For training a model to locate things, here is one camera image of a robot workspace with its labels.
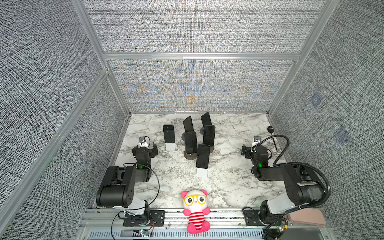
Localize black front phone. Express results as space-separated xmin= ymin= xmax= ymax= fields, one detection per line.
xmin=196 ymin=144 xmax=211 ymax=169

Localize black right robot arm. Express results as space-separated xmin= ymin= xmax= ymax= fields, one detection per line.
xmin=241 ymin=145 xmax=331 ymax=225

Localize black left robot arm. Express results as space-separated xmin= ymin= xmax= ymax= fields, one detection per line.
xmin=96 ymin=144 xmax=158 ymax=227

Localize white rear phone stand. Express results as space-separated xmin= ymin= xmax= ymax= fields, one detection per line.
xmin=166 ymin=143 xmax=176 ymax=151

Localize white phone stand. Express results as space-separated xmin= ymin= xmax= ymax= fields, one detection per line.
xmin=196 ymin=168 xmax=208 ymax=179
xmin=166 ymin=143 xmax=176 ymax=151

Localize black phone right wooden stand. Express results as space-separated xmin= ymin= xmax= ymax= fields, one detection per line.
xmin=203 ymin=125 xmax=216 ymax=147

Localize white front phone stand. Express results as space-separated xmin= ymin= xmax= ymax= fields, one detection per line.
xmin=196 ymin=168 xmax=208 ymax=179

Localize pink panda plush toy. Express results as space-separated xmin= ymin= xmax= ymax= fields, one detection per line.
xmin=181 ymin=190 xmax=211 ymax=235

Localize pink pad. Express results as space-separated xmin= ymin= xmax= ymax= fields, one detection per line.
xmin=288 ymin=208 xmax=326 ymax=226

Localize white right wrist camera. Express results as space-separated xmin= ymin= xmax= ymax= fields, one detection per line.
xmin=252 ymin=136 xmax=261 ymax=147

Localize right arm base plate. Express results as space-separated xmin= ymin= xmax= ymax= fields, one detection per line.
xmin=242 ymin=207 xmax=264 ymax=227

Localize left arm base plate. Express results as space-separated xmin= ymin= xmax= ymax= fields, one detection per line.
xmin=123 ymin=210 xmax=166 ymax=227

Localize aluminium front rail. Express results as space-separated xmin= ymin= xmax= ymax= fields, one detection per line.
xmin=76 ymin=208 xmax=337 ymax=240

